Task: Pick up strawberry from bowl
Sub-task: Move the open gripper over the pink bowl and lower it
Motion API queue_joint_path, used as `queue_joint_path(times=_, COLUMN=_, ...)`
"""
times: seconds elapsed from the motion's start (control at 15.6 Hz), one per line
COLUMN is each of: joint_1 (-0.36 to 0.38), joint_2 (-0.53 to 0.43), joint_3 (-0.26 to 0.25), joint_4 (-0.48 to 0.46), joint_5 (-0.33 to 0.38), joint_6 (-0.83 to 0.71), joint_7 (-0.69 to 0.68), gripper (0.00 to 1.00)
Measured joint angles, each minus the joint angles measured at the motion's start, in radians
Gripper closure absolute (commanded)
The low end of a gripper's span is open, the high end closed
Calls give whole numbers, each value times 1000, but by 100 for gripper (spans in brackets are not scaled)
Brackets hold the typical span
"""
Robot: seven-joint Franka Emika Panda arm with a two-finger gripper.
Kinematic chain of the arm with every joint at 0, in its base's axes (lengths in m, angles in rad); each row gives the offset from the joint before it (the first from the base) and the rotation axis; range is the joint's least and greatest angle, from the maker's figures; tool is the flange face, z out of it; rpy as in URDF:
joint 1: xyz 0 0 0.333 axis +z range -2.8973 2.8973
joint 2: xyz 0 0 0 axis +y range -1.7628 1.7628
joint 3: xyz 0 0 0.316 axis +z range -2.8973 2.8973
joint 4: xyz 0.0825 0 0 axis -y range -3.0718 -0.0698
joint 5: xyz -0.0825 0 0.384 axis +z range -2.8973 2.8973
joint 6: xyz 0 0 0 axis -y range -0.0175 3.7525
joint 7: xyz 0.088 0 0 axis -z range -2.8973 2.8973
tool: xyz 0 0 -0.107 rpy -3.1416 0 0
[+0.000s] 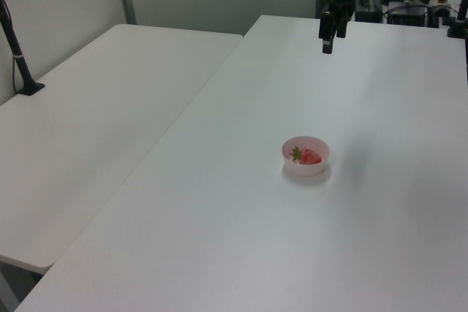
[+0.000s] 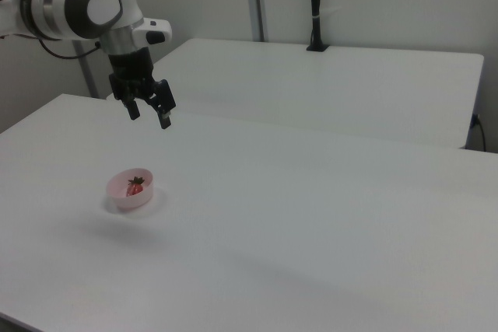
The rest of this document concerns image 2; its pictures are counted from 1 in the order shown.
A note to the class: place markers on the white table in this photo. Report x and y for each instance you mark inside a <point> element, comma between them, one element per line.
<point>311,87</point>

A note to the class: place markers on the pink plastic bowl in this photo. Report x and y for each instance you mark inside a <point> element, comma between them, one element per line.
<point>132,201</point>

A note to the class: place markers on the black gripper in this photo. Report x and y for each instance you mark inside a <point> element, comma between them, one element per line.
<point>130,69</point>

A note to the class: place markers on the red strawberry with green leaves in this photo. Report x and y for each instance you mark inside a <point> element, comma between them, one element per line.
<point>135,189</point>

